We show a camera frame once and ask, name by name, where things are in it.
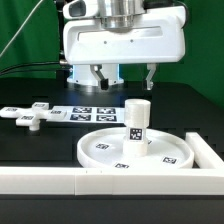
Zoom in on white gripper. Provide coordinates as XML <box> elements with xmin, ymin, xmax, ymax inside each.
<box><xmin>63</xmin><ymin>6</ymin><xmax>186</xmax><ymax>90</ymax></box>

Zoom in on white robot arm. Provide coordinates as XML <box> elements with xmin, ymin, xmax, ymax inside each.
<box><xmin>63</xmin><ymin>0</ymin><xmax>187</xmax><ymax>92</ymax></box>

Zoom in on black cables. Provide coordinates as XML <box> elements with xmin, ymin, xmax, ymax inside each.
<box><xmin>0</xmin><ymin>60</ymin><xmax>73</xmax><ymax>76</ymax></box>

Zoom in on white marker sheet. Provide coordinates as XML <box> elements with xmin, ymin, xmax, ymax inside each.
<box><xmin>53</xmin><ymin>106</ymin><xmax>124</xmax><ymax>123</ymax></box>

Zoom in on grey diagonal rod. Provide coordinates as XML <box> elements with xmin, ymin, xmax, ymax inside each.
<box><xmin>0</xmin><ymin>0</ymin><xmax>44</xmax><ymax>58</ymax></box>

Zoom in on white round table top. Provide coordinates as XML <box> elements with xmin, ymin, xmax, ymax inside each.
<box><xmin>77</xmin><ymin>127</ymin><xmax>194</xmax><ymax>170</ymax></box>

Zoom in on white L-shaped border fence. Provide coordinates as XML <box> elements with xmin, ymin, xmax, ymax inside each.
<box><xmin>0</xmin><ymin>132</ymin><xmax>224</xmax><ymax>196</ymax></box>

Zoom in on white cross-shaped table base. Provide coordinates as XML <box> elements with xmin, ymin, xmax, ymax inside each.
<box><xmin>0</xmin><ymin>102</ymin><xmax>66</xmax><ymax>131</ymax></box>

